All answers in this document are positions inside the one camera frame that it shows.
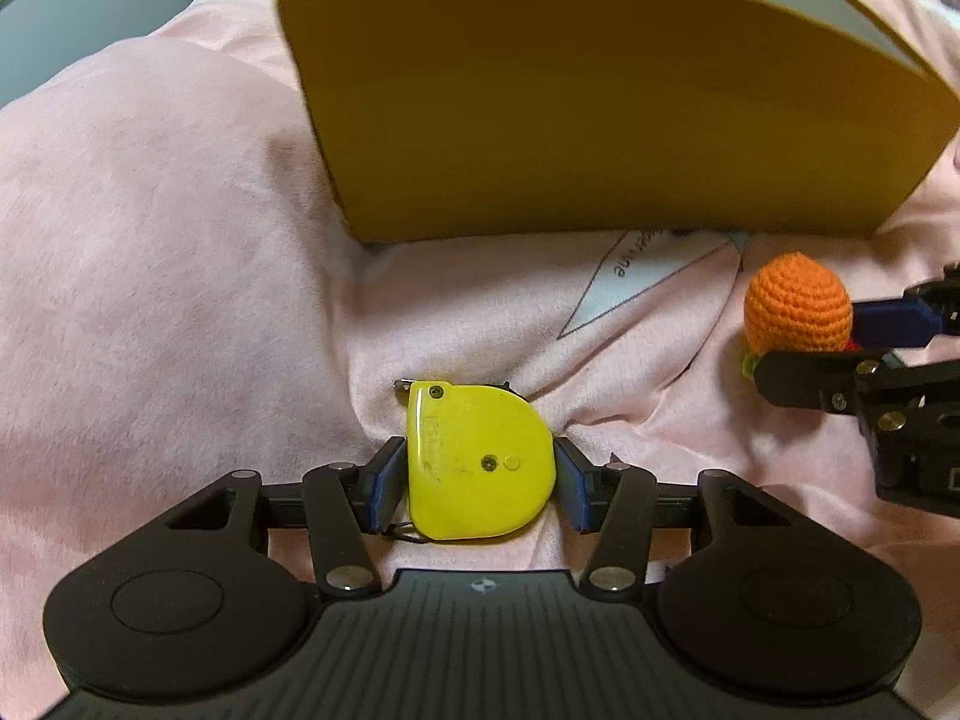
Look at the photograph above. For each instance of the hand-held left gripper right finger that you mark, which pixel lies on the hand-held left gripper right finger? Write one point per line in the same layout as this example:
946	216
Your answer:
574	487

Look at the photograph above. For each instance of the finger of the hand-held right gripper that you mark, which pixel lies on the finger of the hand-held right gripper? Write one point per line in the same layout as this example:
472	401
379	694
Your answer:
810	375
892	322

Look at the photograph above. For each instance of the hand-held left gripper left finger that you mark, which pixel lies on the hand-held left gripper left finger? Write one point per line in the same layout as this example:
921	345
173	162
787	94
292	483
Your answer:
382	487

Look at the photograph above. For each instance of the crochet orange toy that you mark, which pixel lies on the crochet orange toy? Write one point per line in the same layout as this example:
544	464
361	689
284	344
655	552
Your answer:
795	304

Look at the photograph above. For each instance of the yellow tape measure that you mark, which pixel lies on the yellow tape measure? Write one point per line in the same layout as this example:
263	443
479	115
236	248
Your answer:
472	465

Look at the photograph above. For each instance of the orange cardboard box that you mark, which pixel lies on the orange cardboard box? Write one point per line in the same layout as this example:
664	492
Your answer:
600	112

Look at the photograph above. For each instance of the pink printed blanket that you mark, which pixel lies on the pink printed blanket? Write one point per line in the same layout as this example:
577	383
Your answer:
637	360

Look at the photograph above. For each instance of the pink fleece pillow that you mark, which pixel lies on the pink fleece pillow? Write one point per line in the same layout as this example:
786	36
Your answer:
150	277

